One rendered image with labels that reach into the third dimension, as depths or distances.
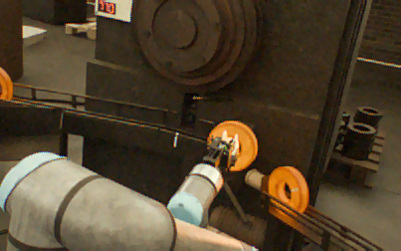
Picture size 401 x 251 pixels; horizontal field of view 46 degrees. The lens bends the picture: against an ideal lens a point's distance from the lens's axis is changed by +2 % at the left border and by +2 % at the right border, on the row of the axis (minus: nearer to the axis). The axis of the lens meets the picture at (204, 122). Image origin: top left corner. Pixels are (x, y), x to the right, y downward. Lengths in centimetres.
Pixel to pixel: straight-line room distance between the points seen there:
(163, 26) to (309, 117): 60
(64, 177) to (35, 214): 7
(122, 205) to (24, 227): 16
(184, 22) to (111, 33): 51
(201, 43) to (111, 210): 95
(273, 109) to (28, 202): 112
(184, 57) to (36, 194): 95
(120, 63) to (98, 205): 133
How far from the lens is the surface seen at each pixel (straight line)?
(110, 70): 195
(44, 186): 75
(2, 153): 184
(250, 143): 141
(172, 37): 158
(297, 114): 170
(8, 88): 221
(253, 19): 157
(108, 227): 69
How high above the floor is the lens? 140
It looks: 21 degrees down
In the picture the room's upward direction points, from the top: 8 degrees clockwise
